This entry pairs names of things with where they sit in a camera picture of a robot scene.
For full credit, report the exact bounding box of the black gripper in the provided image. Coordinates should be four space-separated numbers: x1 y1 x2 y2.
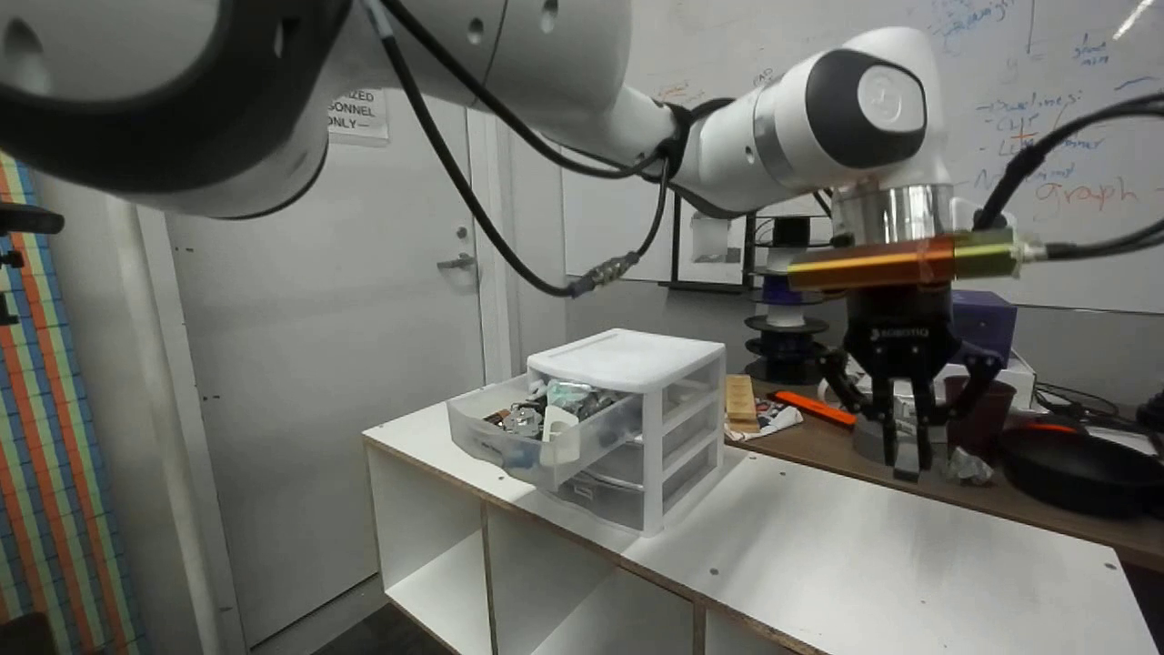
829 286 960 468

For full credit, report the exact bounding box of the clear top drawer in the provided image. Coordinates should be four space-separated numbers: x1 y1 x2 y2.
448 374 641 486

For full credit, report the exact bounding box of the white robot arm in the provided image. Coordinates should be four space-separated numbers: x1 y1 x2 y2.
0 0 948 219

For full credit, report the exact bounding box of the white plastic drawer organizer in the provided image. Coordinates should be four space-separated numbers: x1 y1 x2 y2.
528 328 723 530

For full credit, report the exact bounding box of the wooden desk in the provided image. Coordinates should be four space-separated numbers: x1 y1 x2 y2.
723 391 1164 576

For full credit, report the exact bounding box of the orange tool on desk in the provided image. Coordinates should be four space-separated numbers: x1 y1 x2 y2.
771 390 859 429

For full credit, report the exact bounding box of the dark blue box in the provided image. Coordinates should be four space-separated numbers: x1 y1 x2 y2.
951 290 1017 356

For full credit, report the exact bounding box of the black frying pan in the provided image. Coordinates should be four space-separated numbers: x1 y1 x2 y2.
997 421 1164 515

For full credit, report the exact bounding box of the black framed picture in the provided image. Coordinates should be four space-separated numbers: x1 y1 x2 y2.
672 203 744 286

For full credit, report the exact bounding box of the white cube shelf unit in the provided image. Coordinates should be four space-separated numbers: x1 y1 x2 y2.
364 406 1155 655

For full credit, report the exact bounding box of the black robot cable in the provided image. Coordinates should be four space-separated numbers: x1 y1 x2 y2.
361 0 677 302

